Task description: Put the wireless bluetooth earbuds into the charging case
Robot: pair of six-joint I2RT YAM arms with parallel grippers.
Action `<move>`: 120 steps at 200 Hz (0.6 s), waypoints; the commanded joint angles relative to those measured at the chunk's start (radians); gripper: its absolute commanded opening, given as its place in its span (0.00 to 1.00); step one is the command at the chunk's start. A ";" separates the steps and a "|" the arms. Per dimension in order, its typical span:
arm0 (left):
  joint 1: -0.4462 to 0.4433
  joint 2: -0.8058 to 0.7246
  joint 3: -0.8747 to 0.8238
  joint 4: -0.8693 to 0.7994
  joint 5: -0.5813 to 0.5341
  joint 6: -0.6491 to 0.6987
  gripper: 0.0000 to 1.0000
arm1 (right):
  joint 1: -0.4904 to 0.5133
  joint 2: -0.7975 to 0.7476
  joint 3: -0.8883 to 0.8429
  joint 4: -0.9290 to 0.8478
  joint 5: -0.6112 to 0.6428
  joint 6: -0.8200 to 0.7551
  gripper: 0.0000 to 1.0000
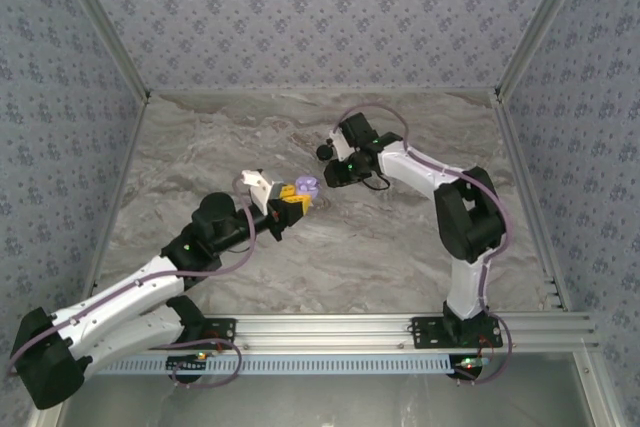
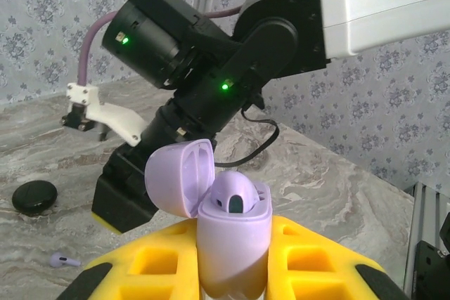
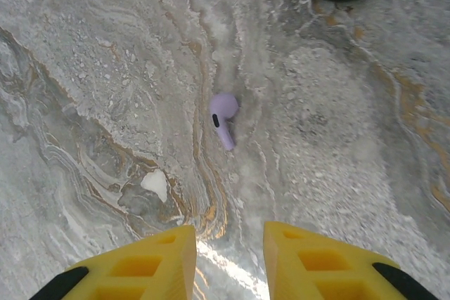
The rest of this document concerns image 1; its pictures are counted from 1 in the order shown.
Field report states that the purple earbud charging case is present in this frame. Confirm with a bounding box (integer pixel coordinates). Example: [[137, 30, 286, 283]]
[[294, 173, 322, 199]]

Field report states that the small control board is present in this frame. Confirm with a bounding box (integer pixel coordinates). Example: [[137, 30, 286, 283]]
[[451, 353, 488, 380], [166, 352, 211, 375]]

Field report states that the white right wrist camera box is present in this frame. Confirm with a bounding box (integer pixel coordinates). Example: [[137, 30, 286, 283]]
[[326, 128, 355, 157]]

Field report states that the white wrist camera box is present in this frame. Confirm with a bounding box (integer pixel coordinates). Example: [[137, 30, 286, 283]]
[[240, 168, 282, 216], [326, 128, 355, 157]]

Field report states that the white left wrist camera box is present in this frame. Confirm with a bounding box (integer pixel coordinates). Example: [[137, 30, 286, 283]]
[[240, 168, 282, 216]]

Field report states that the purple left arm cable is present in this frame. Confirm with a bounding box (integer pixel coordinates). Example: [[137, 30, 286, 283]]
[[7, 181, 261, 392]]

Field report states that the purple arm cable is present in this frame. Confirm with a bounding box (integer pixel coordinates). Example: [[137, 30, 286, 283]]
[[335, 103, 517, 388], [7, 181, 261, 392]]

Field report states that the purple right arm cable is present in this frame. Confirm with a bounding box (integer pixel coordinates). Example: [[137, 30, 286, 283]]
[[335, 103, 517, 388]]

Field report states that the aluminium frame side rail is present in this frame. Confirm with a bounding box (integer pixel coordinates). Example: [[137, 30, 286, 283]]
[[87, 94, 152, 301], [492, 93, 574, 312]]

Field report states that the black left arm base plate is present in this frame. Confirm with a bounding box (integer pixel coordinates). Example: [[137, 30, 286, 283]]
[[174, 317, 238, 352]]

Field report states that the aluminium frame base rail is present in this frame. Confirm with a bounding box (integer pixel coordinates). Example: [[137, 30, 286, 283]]
[[54, 313, 600, 354]]

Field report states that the slotted cable duct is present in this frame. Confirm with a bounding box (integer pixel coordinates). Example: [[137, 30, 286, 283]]
[[94, 353, 501, 377]]

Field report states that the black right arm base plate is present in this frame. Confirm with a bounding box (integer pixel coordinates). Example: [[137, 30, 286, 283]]
[[410, 316, 504, 352]]

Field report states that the aluminium frame post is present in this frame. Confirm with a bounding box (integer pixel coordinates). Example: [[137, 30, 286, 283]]
[[493, 0, 599, 98], [52, 0, 153, 101]]

